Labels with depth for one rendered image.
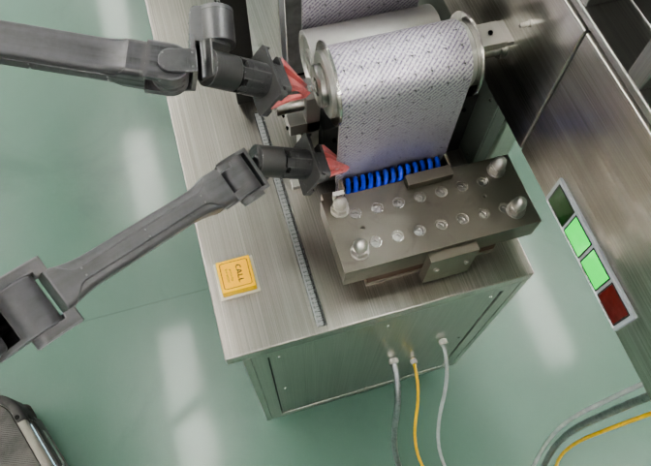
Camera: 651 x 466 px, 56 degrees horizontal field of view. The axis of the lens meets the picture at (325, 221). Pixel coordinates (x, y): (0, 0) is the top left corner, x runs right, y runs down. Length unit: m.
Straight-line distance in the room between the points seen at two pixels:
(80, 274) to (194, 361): 1.30
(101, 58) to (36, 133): 1.82
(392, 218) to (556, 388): 1.23
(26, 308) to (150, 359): 1.34
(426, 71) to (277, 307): 0.54
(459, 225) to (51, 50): 0.76
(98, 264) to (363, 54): 0.52
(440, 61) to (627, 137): 0.32
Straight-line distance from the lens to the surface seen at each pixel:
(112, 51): 0.96
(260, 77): 0.99
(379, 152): 1.18
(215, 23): 0.98
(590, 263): 1.06
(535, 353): 2.28
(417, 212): 1.20
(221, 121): 1.47
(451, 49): 1.07
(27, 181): 2.65
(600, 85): 0.95
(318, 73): 1.04
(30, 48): 0.97
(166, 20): 1.70
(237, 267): 1.25
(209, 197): 0.99
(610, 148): 0.96
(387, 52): 1.04
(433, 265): 1.19
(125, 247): 0.93
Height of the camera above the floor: 2.08
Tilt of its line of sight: 63 degrees down
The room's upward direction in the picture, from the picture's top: 3 degrees clockwise
